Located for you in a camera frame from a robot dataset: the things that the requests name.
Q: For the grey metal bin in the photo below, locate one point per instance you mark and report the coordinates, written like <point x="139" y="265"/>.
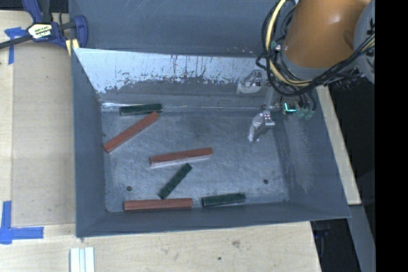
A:
<point x="204" y="133"/>

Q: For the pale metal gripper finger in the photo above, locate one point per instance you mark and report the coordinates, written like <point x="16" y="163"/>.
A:
<point x="259" y="127"/>
<point x="252" y="81"/>

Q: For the red-brown flat block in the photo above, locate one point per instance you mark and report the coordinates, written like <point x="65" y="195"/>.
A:
<point x="157" y="204"/>
<point x="130" y="132"/>
<point x="181" y="156"/>

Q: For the dark green flat block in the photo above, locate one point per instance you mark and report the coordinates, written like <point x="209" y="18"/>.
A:
<point x="141" y="109"/>
<point x="175" y="181"/>
<point x="223" y="199"/>

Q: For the pale wood board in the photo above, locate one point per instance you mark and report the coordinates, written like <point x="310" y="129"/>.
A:
<point x="41" y="143"/>

